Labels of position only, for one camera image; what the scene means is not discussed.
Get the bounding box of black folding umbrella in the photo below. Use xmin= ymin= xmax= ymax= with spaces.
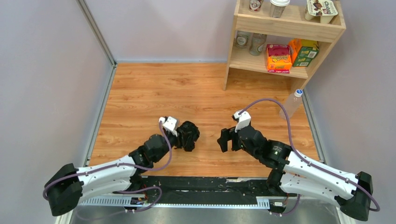
xmin=177 ymin=121 xmax=200 ymax=152

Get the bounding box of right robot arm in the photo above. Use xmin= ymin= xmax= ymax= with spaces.
xmin=217 ymin=126 xmax=373 ymax=221

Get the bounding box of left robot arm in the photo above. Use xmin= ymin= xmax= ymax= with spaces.
xmin=43 ymin=131 xmax=196 ymax=217

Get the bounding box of clear plastic water bottle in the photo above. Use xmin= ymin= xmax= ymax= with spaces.
xmin=283 ymin=89 xmax=303 ymax=119

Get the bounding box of orange pink sponge box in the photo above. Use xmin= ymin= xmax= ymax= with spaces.
xmin=266 ymin=44 xmax=292 ymax=74

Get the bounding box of glass jar left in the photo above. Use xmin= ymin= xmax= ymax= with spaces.
xmin=234 ymin=30 xmax=251 ymax=48

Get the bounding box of glass jar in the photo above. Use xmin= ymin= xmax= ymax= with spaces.
xmin=249 ymin=33 xmax=267 ymax=56
xmin=234 ymin=30 xmax=251 ymax=48

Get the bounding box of glass jar right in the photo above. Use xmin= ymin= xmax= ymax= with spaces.
xmin=249 ymin=33 xmax=267 ymax=56

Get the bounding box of green orange carton box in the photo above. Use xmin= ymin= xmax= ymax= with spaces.
xmin=288 ymin=38 xmax=319 ymax=67

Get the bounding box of wooden shelf unit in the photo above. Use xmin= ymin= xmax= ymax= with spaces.
xmin=223 ymin=0 xmax=346 ymax=91

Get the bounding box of red white can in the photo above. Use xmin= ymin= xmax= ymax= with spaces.
xmin=249 ymin=0 xmax=263 ymax=13

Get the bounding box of clear cup with lid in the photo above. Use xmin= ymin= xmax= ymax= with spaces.
xmin=269 ymin=0 xmax=290 ymax=18

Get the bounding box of yogurt cup multipack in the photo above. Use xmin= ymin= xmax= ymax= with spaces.
xmin=304 ymin=0 xmax=338 ymax=24

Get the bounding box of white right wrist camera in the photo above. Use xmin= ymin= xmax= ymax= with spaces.
xmin=232 ymin=110 xmax=251 ymax=133

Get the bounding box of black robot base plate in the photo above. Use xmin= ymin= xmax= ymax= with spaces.
xmin=139 ymin=176 xmax=287 ymax=205

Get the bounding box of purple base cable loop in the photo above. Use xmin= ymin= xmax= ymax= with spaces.
xmin=117 ymin=185 xmax=163 ymax=213

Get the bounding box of aluminium frame rail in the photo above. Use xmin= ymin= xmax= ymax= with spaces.
xmin=54 ymin=175 xmax=354 ymax=224

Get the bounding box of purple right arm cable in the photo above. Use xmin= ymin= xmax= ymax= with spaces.
xmin=239 ymin=98 xmax=381 ymax=212

